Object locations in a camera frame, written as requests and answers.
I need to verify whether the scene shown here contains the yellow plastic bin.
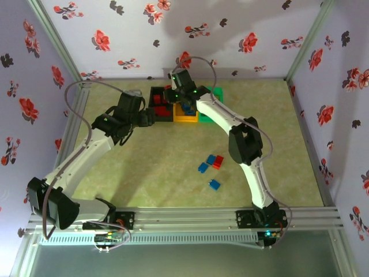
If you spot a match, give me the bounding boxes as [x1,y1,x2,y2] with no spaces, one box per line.
[173,103,199,123]

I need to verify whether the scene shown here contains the black plastic bin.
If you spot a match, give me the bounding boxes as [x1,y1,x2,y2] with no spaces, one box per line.
[149,85,175,122]

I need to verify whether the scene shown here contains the green plastic bin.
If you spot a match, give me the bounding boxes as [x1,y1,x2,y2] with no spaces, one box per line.
[198,87,225,123]

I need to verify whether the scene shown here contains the green circuit board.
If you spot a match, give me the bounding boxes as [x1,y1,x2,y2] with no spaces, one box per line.
[94,233,123,244]

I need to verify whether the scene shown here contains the right arm gray cable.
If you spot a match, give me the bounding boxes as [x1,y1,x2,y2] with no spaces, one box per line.
[172,56,294,249]

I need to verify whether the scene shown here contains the arm gray cable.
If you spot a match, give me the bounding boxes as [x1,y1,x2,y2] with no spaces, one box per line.
[42,79,129,241]
[172,56,294,249]

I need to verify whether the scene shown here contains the aluminium side rail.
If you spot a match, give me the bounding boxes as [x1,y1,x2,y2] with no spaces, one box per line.
[54,80,92,168]
[287,79,340,208]

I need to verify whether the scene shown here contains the left arm gray cable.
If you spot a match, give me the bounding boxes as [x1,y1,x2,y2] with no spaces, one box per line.
[42,79,129,241]

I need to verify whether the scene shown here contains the aluminium frame post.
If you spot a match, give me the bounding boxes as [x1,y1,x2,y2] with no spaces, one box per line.
[27,0,84,84]
[284,0,337,81]

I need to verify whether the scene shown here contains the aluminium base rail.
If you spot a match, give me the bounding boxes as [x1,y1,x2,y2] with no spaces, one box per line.
[24,206,345,233]

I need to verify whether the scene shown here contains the slotted cable duct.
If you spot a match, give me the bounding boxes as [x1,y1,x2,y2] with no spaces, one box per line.
[39,232,259,246]

